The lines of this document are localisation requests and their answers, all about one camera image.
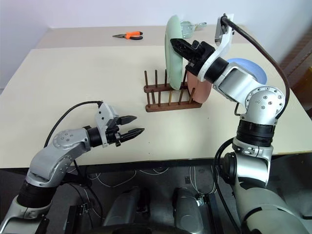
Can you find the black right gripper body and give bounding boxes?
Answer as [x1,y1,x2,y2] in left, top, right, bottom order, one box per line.
[186,40,216,77]

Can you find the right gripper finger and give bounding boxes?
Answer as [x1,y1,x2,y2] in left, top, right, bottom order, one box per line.
[170,38,196,61]

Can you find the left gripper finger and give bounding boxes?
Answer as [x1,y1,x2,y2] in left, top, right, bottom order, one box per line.
[120,128,145,143]
[119,116,137,126]

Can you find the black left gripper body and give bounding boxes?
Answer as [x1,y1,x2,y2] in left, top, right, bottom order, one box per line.
[105,117,124,147]

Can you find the green plate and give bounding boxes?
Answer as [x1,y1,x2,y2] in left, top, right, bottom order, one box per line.
[164,15,184,90]

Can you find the wooden dish rack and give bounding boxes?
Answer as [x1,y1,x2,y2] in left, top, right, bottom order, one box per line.
[143,69,203,113]

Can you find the clear glass object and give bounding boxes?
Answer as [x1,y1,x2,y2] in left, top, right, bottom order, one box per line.
[180,20,208,39]

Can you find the pink plate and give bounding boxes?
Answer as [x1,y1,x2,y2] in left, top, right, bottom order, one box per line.
[186,70,213,103]

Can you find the blue plate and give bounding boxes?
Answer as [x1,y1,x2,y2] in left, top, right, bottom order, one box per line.
[225,58,268,85]

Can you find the grey rounded shell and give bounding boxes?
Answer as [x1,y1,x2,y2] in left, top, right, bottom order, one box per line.
[103,186,147,228]
[172,187,206,233]

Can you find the dark brown wooden furniture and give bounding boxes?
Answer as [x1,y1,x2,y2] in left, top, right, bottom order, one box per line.
[277,24,312,109]

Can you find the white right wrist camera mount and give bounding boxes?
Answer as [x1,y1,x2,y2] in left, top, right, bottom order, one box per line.
[198,16,236,81]

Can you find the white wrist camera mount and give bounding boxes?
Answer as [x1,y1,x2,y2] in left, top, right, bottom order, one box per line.
[198,16,236,81]
[94,101,120,148]

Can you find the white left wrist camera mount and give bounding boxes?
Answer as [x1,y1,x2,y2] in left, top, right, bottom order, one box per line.
[94,101,120,148]

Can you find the thin white wire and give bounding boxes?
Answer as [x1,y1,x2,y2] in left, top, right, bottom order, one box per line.
[189,167,215,196]
[87,167,169,189]

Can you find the orange handled pliers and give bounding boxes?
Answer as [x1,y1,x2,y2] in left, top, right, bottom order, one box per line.
[112,31,144,41]

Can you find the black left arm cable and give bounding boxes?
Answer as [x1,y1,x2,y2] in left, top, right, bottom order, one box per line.
[43,100,104,220]

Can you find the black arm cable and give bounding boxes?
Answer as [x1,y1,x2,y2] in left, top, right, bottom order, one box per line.
[211,14,291,234]
[43,100,104,220]

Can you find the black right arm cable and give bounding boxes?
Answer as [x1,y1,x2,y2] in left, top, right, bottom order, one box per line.
[211,14,291,234]

